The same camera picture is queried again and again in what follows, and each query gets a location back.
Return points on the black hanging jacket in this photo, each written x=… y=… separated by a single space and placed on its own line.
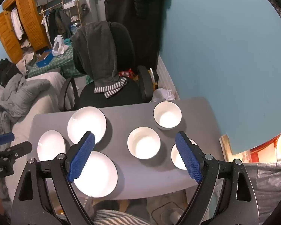
x=135 y=16

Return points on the grey door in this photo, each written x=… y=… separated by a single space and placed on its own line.
x=94 y=2

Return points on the white plate with dark rim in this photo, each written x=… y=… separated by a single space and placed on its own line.
x=100 y=175
x=86 y=121
x=50 y=147

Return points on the white cloth on floor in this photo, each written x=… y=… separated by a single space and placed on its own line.
x=165 y=96

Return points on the green checkered cloth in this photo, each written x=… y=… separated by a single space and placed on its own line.
x=60 y=64

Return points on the bed with light sheet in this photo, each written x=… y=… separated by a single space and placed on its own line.
x=44 y=103

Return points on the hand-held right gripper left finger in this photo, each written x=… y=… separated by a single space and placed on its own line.
x=82 y=157

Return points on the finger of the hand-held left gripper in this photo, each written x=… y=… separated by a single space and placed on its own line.
x=3 y=138
x=16 y=148

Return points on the grey plastic sheet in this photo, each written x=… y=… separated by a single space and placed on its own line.
x=264 y=185

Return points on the wooden board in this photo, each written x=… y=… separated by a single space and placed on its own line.
x=226 y=148

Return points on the blue box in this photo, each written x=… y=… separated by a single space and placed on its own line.
x=44 y=59

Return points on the white floor appliance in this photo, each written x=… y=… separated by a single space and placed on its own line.
x=168 y=215

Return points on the striped grey white garment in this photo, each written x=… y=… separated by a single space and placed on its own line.
x=121 y=219

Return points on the shelf unit with boxes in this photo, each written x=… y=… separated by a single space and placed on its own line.
x=70 y=2

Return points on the red orange box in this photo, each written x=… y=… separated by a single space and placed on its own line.
x=264 y=152

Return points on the grey clothes pile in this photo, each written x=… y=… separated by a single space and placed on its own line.
x=25 y=62

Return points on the dark grey hoodie striped cuffs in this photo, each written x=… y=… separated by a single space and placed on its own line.
x=96 y=51

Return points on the grey duvet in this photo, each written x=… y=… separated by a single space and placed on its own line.
x=21 y=91

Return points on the white hanging shirt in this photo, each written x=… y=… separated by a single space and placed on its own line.
x=16 y=24

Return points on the black office chair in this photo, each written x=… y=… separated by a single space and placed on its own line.
x=121 y=96

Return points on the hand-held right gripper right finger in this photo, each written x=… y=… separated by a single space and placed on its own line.
x=188 y=159

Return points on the wooden wardrobe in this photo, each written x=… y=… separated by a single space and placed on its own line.
x=30 y=21

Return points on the rack of dark clothes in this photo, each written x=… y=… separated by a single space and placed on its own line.
x=57 y=22

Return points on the white plastic bag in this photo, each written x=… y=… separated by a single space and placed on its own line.
x=58 y=46

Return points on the black clothing pile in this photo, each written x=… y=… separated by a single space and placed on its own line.
x=2 y=71

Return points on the white ribbed bowl dark rim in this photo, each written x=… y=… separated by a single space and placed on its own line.
x=176 y=159
x=167 y=117
x=144 y=144

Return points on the red packaging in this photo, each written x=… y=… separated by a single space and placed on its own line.
x=127 y=73

